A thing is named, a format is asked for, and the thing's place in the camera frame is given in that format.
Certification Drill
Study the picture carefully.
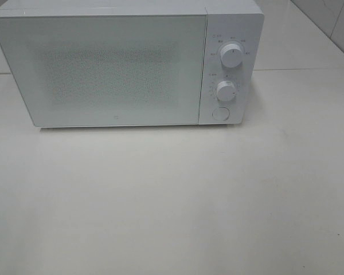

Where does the white round door button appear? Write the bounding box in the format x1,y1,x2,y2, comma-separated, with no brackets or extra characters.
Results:
212,107,230,121

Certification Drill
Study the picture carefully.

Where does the white timer knob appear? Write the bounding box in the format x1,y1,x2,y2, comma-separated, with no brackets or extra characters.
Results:
216,81,237,102

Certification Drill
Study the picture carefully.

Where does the white microwave oven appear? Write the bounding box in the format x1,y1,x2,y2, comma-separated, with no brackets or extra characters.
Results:
0,1,264,127

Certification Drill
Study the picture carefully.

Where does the white microwave door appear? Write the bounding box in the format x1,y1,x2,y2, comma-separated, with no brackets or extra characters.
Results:
0,15,206,127

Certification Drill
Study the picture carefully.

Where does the white upper power knob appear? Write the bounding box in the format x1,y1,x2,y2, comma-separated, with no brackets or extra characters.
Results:
218,41,244,68

